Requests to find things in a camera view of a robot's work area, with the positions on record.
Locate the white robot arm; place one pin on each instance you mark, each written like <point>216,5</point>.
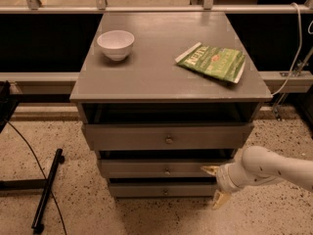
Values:
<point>258,166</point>

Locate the grey top drawer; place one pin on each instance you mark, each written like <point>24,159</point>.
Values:
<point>132,137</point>

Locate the metal bracket stand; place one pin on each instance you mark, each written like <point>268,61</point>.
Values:
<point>291,84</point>

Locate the black device at left edge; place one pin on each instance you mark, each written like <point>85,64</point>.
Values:
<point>8,104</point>

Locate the green chip bag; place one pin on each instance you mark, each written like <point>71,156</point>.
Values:
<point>221,63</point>

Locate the grey bottom drawer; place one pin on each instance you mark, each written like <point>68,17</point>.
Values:
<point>152,190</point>

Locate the black stand base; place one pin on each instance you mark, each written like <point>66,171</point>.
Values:
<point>34,184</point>

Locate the grey wooden drawer cabinet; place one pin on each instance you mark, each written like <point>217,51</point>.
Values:
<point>148,87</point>

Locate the grey drawer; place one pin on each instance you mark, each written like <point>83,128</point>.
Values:
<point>152,190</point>
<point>156,168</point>
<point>132,137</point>

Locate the metal railing frame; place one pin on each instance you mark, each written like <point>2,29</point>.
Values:
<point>98,7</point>

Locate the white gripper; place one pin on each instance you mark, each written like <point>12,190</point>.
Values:
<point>223,178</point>

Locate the white ceramic bowl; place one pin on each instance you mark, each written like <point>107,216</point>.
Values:
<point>116,44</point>

